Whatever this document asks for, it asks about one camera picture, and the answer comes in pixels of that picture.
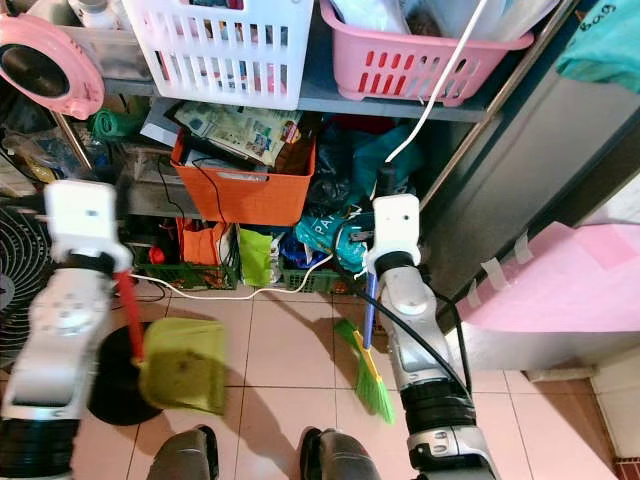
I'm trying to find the yellow-green dustpan with red handle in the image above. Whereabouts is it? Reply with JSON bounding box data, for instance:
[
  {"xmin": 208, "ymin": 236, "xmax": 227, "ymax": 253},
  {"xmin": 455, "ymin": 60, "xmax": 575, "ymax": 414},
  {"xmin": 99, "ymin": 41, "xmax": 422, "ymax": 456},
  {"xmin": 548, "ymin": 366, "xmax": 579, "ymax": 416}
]
[{"xmin": 112, "ymin": 268, "xmax": 229, "ymax": 417}]

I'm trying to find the black floor fan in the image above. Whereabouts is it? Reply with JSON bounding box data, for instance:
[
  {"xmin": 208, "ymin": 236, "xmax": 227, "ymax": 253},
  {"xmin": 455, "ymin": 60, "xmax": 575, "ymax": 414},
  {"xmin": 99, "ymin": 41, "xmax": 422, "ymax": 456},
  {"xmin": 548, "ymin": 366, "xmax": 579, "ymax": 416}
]
[{"xmin": 0, "ymin": 205, "xmax": 161, "ymax": 426}]

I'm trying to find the teal plastic bag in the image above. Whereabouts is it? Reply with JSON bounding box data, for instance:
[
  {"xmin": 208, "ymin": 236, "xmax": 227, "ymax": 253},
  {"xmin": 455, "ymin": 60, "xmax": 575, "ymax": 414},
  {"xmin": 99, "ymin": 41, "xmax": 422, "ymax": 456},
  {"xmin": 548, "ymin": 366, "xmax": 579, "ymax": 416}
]
[{"xmin": 295, "ymin": 215, "xmax": 371, "ymax": 271}]

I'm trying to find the grey metal shelf rack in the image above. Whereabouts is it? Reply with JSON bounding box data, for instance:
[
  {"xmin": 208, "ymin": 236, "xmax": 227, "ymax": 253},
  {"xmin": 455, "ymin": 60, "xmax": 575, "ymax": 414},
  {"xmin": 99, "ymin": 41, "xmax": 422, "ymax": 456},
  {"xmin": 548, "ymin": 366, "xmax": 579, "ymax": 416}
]
[{"xmin": 50, "ymin": 0, "xmax": 576, "ymax": 291}]

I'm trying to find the light green bag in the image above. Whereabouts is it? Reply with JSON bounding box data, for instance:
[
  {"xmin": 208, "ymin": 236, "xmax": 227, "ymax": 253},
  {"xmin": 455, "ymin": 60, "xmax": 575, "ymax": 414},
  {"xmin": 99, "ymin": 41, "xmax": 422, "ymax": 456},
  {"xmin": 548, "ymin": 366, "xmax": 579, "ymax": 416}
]
[{"xmin": 238, "ymin": 228, "xmax": 273, "ymax": 288}]

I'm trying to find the pink plastic basket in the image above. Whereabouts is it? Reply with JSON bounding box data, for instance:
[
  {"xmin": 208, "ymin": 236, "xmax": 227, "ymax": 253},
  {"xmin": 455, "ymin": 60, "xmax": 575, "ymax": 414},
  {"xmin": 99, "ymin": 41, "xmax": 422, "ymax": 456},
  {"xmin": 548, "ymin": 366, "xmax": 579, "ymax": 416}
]
[{"xmin": 320, "ymin": 0, "xmax": 536, "ymax": 108}]

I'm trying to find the orange plastic basket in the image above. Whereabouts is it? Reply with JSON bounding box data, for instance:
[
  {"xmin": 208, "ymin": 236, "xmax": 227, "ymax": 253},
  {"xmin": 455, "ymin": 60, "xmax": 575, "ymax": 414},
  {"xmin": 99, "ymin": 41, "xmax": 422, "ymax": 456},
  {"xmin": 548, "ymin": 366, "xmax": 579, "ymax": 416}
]
[{"xmin": 172, "ymin": 135, "xmax": 316, "ymax": 226}]

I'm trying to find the printed newspaper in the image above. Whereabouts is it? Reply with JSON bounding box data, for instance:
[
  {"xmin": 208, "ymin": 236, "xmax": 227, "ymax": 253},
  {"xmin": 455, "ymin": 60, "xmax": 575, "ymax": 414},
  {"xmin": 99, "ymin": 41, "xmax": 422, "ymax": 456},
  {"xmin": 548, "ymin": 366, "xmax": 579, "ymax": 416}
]
[{"xmin": 175, "ymin": 103, "xmax": 301, "ymax": 166}]

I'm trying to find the small orange bag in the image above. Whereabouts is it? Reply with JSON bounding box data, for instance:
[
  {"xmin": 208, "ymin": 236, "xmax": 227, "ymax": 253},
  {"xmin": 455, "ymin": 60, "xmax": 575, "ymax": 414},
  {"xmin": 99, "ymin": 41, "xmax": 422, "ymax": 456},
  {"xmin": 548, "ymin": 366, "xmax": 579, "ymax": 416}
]
[{"xmin": 178, "ymin": 220, "xmax": 229, "ymax": 266}]

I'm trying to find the pink sheet covered furniture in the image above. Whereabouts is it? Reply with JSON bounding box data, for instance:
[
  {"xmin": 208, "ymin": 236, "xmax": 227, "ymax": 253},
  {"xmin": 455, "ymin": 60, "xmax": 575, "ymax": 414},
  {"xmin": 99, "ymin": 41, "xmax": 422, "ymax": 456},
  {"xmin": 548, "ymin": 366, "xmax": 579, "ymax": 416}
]
[{"xmin": 455, "ymin": 222, "xmax": 640, "ymax": 371}]

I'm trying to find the white plastic laundry basket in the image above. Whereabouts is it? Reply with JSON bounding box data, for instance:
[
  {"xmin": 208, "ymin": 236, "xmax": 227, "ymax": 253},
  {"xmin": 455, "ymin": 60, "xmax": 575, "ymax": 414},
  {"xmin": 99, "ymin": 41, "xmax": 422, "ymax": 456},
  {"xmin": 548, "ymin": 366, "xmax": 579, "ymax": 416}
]
[{"xmin": 122, "ymin": 0, "xmax": 316, "ymax": 111}]

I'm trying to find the grey robot right leg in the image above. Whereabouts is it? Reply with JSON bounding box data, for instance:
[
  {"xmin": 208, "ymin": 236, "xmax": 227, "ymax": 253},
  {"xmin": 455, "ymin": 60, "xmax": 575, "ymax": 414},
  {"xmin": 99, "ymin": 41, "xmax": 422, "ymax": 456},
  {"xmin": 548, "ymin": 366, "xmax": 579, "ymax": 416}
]
[{"xmin": 300, "ymin": 427, "xmax": 381, "ymax": 480}]

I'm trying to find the grey robot leg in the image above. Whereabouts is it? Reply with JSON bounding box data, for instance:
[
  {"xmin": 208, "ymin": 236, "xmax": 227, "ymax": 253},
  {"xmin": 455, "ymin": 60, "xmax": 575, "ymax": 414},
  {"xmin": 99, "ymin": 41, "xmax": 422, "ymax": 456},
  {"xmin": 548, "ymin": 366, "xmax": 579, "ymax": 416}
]
[
  {"xmin": 300, "ymin": 427, "xmax": 381, "ymax": 480},
  {"xmin": 147, "ymin": 425, "xmax": 219, "ymax": 480}
]

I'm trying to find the teal cloth bag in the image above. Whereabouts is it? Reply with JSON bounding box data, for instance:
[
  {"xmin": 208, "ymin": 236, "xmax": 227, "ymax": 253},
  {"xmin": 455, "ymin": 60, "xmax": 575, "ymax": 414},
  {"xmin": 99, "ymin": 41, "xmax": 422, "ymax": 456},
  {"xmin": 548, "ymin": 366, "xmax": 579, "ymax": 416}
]
[{"xmin": 557, "ymin": 0, "xmax": 640, "ymax": 93}]

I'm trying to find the grey robot left leg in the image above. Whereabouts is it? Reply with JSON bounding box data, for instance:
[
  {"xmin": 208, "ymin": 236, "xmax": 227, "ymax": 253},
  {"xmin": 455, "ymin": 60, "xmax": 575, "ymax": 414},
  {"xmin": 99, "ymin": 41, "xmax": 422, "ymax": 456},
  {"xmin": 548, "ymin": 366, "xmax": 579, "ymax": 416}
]
[{"xmin": 147, "ymin": 425, "xmax": 219, "ymax": 480}]

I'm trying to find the pink round small fan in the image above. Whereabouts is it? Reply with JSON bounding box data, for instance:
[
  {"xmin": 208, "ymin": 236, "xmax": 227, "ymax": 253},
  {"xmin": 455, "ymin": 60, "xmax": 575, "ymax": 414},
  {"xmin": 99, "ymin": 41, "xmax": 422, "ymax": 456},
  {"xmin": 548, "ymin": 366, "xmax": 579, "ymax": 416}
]
[{"xmin": 0, "ymin": 15, "xmax": 106, "ymax": 119}]

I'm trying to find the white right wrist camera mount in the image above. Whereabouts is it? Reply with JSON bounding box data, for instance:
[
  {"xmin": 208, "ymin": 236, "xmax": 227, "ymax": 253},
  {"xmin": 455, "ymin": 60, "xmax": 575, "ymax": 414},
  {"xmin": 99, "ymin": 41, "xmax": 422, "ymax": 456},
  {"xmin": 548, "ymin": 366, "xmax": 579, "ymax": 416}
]
[{"xmin": 372, "ymin": 195, "xmax": 423, "ymax": 273}]

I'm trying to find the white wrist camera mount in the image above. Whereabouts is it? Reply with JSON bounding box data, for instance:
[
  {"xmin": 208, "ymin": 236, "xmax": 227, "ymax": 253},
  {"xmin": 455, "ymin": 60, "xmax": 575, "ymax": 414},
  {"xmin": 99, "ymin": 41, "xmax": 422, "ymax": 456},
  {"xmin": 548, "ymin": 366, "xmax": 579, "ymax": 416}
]
[
  {"xmin": 372, "ymin": 195, "xmax": 423, "ymax": 273},
  {"xmin": 45, "ymin": 180, "xmax": 133, "ymax": 273}
]

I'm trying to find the white power cable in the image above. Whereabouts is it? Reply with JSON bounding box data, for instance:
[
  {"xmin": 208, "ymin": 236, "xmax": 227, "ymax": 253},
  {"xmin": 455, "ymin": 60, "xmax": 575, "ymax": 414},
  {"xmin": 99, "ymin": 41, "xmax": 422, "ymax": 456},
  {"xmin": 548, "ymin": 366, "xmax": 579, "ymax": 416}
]
[{"xmin": 135, "ymin": 0, "xmax": 491, "ymax": 301}]

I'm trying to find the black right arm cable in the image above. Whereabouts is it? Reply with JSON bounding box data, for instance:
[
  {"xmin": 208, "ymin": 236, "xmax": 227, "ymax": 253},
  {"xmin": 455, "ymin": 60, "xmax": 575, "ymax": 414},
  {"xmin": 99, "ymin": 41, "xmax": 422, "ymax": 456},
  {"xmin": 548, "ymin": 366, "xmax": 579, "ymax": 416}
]
[{"xmin": 365, "ymin": 285, "xmax": 476, "ymax": 396}]

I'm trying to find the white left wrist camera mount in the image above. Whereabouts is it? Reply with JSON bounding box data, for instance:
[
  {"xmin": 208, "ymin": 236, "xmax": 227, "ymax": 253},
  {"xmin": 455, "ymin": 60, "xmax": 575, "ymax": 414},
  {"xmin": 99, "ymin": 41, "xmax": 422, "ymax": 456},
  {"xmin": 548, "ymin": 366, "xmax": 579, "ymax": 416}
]
[{"xmin": 45, "ymin": 180, "xmax": 133, "ymax": 273}]

